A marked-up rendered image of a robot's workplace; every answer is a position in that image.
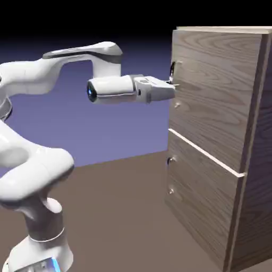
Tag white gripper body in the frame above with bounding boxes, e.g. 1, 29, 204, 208
149, 76, 176, 104

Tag long curved metal handle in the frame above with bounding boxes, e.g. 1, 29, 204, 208
169, 61, 181, 108

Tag large wood cabinet door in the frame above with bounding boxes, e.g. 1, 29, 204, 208
168, 29, 264, 173

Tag small wood cabinet door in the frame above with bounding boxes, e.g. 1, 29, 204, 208
165, 130, 241, 271

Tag light wood cabinet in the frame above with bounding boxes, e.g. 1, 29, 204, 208
165, 26, 272, 272

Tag short curved metal handle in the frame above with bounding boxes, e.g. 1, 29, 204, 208
166, 156, 177, 195

